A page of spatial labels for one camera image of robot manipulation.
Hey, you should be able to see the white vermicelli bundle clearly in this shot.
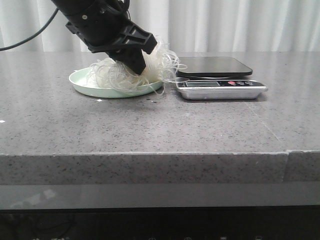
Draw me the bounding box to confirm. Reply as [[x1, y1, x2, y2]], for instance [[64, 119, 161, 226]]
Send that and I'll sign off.
[[85, 35, 187, 93]]

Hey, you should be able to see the digital kitchen scale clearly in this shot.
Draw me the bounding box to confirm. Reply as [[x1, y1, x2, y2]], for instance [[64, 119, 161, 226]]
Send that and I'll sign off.
[[176, 56, 268, 100]]

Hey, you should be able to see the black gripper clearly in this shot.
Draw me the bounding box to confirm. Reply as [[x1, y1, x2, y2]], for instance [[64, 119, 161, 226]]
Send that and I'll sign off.
[[53, 0, 157, 75]]

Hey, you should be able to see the light green plate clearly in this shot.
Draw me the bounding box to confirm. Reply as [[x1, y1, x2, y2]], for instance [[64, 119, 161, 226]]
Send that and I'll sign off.
[[69, 67, 163, 99]]

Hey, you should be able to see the white curtain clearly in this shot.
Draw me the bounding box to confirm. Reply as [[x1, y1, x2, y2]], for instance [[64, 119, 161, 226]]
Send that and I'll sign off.
[[0, 0, 320, 52]]

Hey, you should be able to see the black cable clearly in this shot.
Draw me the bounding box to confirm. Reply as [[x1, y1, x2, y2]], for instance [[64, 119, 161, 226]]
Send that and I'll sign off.
[[0, 7, 60, 52]]

